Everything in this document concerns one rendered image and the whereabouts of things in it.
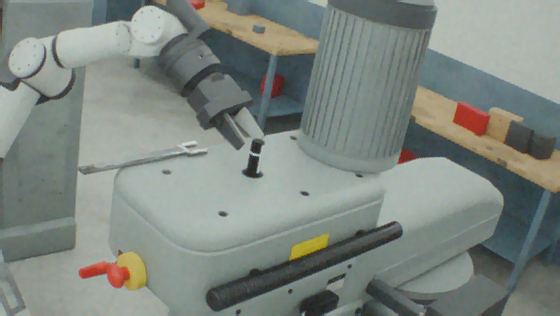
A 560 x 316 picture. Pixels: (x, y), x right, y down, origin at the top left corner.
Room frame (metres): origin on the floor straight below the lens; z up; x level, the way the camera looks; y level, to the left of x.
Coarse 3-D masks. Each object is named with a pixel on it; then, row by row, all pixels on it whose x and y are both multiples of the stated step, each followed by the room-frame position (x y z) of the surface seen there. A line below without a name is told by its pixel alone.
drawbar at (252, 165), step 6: (252, 144) 1.03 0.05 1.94; (258, 144) 1.03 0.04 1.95; (264, 144) 1.04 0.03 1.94; (252, 150) 1.03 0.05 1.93; (258, 150) 1.03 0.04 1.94; (252, 156) 1.03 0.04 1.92; (258, 156) 1.03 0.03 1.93; (252, 162) 1.03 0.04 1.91; (258, 162) 1.03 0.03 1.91; (252, 168) 1.03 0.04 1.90; (246, 174) 1.04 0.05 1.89; (252, 174) 1.03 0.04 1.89; (258, 174) 1.04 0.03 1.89
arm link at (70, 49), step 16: (64, 32) 1.17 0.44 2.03; (80, 32) 1.15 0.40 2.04; (96, 32) 1.14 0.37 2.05; (48, 48) 1.14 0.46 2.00; (64, 48) 1.14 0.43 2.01; (80, 48) 1.14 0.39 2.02; (96, 48) 1.13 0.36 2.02; (48, 64) 1.12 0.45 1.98; (64, 64) 1.14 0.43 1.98; (80, 64) 1.15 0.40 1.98; (32, 80) 1.11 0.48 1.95; (48, 80) 1.13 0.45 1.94; (64, 80) 1.16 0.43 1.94; (48, 96) 1.17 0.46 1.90
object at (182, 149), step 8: (184, 144) 1.08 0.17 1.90; (192, 144) 1.09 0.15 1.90; (152, 152) 1.02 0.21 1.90; (160, 152) 1.02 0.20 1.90; (168, 152) 1.03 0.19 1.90; (176, 152) 1.04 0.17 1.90; (184, 152) 1.05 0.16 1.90; (192, 152) 1.05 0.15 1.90; (200, 152) 1.06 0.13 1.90; (112, 160) 0.96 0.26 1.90; (120, 160) 0.96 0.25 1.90; (128, 160) 0.97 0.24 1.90; (136, 160) 0.98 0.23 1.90; (144, 160) 0.99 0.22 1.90; (152, 160) 1.00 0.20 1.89; (80, 168) 0.91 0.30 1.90; (88, 168) 0.91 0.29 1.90; (96, 168) 0.92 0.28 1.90; (104, 168) 0.93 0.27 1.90; (112, 168) 0.94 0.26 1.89
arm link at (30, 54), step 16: (16, 48) 1.13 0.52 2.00; (32, 48) 1.12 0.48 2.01; (0, 64) 1.13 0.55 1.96; (16, 64) 1.10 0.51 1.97; (32, 64) 1.09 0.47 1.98; (0, 80) 1.10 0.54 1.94; (16, 80) 1.10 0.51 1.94; (0, 96) 1.09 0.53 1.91; (16, 96) 1.10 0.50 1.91; (32, 96) 1.13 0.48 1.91; (64, 96) 1.18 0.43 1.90; (0, 112) 1.08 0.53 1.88; (16, 112) 1.10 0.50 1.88; (0, 128) 1.07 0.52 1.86; (16, 128) 1.10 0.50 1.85; (0, 144) 1.07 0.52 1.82
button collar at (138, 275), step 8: (120, 256) 0.87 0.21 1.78; (128, 256) 0.86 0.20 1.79; (136, 256) 0.87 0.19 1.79; (120, 264) 0.87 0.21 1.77; (128, 264) 0.85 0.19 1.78; (136, 264) 0.85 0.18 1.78; (136, 272) 0.84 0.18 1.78; (144, 272) 0.85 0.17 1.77; (128, 280) 0.85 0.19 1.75; (136, 280) 0.84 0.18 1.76; (144, 280) 0.85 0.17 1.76; (128, 288) 0.85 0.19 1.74; (136, 288) 0.84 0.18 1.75
